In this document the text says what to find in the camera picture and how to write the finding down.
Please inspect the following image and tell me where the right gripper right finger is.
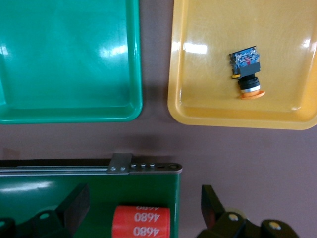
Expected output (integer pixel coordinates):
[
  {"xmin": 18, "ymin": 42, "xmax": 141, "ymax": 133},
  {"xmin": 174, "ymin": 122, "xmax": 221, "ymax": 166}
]
[{"xmin": 198, "ymin": 184, "xmax": 248, "ymax": 238}]

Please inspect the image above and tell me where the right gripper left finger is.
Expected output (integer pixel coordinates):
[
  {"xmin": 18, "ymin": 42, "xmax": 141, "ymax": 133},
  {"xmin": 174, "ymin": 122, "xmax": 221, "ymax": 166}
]
[{"xmin": 32, "ymin": 183, "xmax": 90, "ymax": 238}]

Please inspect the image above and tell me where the orange cylinder white print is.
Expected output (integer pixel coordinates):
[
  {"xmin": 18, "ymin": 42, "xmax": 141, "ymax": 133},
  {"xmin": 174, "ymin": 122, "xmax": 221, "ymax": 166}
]
[{"xmin": 111, "ymin": 205, "xmax": 171, "ymax": 238}]

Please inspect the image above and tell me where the yellow push button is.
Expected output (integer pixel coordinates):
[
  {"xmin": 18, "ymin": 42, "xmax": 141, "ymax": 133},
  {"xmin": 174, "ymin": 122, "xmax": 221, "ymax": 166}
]
[{"xmin": 228, "ymin": 46, "xmax": 266, "ymax": 100}]

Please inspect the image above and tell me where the green conveyor belt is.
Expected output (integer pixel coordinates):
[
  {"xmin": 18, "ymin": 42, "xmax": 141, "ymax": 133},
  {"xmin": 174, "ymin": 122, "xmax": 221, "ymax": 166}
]
[{"xmin": 0, "ymin": 153, "xmax": 183, "ymax": 238}]

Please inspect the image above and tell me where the green plastic tray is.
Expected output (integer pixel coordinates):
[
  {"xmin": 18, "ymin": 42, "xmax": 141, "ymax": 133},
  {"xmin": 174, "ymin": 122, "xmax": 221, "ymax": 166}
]
[{"xmin": 0, "ymin": 0, "xmax": 144, "ymax": 124}]

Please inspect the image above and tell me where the yellow plastic tray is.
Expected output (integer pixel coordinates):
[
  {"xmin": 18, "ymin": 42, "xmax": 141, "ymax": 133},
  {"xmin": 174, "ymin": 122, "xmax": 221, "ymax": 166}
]
[{"xmin": 167, "ymin": 0, "xmax": 317, "ymax": 131}]

